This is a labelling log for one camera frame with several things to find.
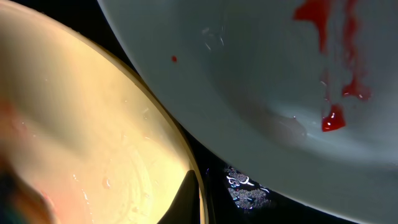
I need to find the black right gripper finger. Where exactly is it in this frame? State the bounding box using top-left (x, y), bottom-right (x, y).
top-left (158, 170), bottom-right (200, 224)

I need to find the yellow plate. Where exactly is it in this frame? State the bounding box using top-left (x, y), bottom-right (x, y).
top-left (1, 1), bottom-right (209, 223)

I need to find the light green stained plate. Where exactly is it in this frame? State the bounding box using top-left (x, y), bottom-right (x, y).
top-left (99, 0), bottom-right (397, 223)

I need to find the green yellow sponge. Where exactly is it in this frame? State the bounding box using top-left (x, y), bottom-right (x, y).
top-left (0, 167), bottom-right (29, 224)

